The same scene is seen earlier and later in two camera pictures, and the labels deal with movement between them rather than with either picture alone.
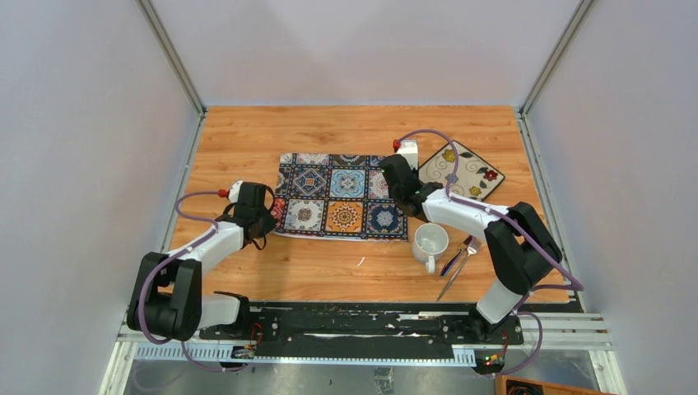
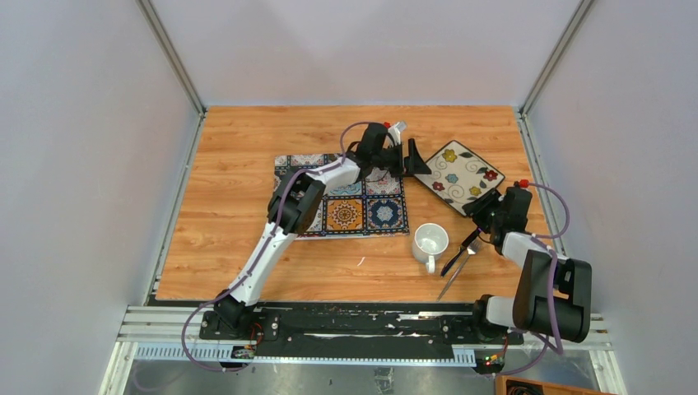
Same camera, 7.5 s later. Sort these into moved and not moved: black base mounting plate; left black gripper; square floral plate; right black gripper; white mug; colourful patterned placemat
Moved: left black gripper; right black gripper
Not moved: black base mounting plate; colourful patterned placemat; white mug; square floral plate
